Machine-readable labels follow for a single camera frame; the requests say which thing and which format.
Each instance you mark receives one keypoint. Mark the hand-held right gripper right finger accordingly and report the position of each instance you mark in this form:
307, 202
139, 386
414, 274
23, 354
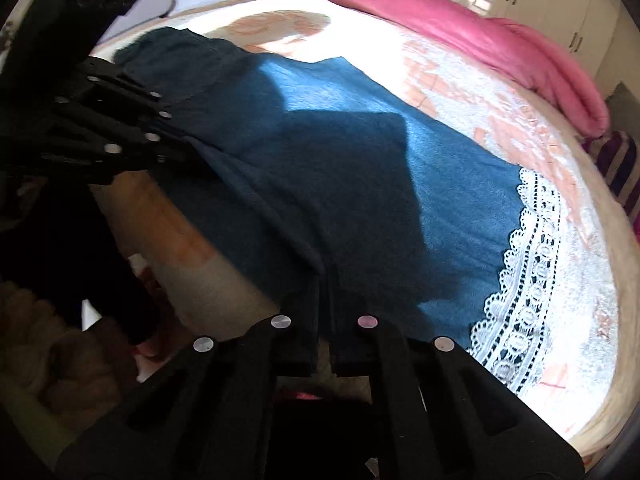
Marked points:
346, 332

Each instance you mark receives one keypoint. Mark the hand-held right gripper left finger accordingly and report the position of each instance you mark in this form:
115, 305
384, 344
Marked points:
300, 330

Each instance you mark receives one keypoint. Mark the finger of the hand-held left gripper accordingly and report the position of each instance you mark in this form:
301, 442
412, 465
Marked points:
125, 92
125, 152

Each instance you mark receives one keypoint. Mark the teal pants with lace trim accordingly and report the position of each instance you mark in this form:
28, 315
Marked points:
350, 185

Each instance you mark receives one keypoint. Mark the beige fluffy cloth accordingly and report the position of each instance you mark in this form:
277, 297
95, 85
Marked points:
45, 355

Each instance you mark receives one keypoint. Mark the cream and orange printed blanket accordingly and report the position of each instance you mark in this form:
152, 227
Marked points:
500, 110

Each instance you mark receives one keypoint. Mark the beige bed sheet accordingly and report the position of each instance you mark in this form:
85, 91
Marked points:
624, 335

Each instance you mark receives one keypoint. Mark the purple striped pillow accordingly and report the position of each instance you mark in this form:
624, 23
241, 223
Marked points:
617, 160

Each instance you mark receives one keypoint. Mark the pink duvet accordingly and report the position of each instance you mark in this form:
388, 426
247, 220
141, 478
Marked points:
450, 15

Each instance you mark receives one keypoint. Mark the grey headboard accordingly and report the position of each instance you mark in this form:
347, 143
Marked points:
622, 97

